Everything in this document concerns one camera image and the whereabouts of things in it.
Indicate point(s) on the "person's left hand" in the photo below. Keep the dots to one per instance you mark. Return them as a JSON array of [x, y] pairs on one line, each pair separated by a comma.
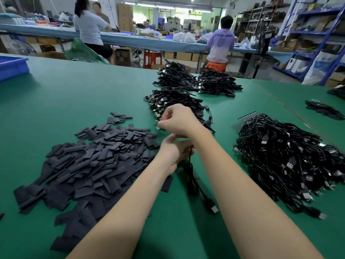
[[172, 152]]

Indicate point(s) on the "person's right hand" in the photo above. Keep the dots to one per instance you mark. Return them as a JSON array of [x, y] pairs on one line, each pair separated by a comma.
[[180, 120]]

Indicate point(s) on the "pile of black sleeve strips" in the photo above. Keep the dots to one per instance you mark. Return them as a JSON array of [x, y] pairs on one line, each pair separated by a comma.
[[91, 170]]

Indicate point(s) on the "person's left forearm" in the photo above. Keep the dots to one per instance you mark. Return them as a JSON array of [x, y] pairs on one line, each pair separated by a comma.
[[121, 218]]

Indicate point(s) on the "person's right forearm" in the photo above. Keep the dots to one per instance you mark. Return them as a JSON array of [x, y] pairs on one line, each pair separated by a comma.
[[259, 202]]

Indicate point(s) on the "orange plastic stool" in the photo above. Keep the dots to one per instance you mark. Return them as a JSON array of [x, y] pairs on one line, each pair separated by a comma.
[[216, 66]]

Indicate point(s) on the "red plastic stool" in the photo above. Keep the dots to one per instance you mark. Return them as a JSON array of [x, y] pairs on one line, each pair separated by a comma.
[[152, 58]]

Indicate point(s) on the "small upright cardboard box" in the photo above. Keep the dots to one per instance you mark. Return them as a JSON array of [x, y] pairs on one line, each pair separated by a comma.
[[123, 56]]

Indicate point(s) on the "black tripod stand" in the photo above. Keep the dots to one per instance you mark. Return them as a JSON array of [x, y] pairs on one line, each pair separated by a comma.
[[264, 41]]

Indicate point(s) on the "green plastic bag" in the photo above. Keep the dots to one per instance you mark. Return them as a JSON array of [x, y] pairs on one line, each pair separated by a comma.
[[86, 51]]

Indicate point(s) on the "dark storage shelf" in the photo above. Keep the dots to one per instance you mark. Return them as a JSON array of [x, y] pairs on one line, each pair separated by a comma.
[[257, 20]]

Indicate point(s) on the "open cardboard box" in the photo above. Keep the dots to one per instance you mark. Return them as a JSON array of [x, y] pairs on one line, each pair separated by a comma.
[[51, 55]]

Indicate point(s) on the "white plastic bag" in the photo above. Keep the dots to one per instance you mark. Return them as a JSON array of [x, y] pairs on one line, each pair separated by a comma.
[[319, 69]]

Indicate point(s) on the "long blue work table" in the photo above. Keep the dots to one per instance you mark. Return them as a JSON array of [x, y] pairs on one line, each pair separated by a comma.
[[43, 31]]

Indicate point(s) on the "blue metal shelving rack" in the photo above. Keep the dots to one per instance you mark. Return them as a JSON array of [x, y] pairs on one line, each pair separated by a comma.
[[315, 12]]

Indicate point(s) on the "blue plastic bin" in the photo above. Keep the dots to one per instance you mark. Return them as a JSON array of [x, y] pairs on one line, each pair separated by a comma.
[[13, 67]]

